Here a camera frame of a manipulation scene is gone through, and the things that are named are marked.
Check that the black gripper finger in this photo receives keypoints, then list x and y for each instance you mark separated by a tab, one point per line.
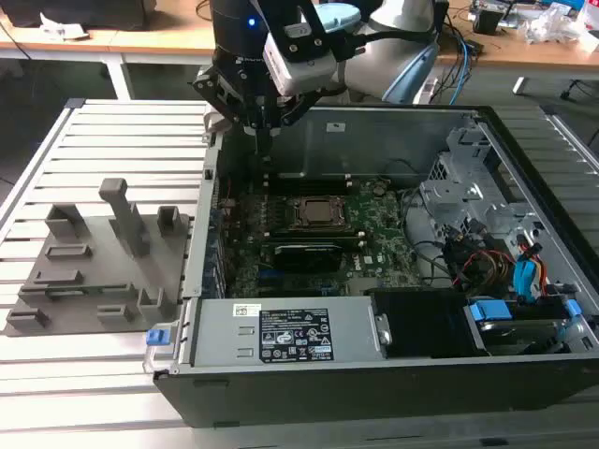
217	96
299	108

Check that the RAM stick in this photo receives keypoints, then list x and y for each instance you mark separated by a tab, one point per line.
309	178
70	291

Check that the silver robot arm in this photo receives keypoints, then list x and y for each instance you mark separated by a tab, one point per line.
398	47

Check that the wooden desk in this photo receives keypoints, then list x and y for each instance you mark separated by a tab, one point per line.
164	42

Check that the CPU socket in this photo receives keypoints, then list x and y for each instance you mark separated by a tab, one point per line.
296	212

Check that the CPU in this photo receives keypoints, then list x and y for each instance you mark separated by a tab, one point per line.
324	210

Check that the round coin battery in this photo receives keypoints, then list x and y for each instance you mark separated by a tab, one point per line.
380	189

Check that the white power strip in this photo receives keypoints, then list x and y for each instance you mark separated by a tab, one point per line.
426	91

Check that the green motherboard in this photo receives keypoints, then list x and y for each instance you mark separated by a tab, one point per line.
384	224

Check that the black bag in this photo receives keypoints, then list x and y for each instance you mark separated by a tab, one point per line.
93	14

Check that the black graphics card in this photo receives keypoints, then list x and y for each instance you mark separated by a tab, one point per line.
306	257

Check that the white paper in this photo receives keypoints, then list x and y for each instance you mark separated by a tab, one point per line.
61	30

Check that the metal drive cage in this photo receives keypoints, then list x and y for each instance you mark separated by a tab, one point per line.
449	192

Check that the grey parts rack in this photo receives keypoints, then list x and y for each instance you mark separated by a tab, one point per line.
93	234

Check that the small black box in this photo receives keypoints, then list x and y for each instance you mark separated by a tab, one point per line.
486	21

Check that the grey power supply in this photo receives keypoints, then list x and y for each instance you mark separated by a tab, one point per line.
224	337

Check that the blue case latch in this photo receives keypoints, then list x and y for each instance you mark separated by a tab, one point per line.
158	337

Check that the black fan shroud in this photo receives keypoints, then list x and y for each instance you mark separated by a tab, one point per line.
421	327

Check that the clear plastic bags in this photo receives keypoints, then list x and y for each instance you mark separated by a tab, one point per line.
552	23

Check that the hard disk in blue carrier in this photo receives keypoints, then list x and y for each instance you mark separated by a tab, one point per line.
489	311

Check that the black open PC case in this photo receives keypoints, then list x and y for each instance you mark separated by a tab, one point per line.
327	397

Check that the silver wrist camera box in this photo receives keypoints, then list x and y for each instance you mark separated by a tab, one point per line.
304	70

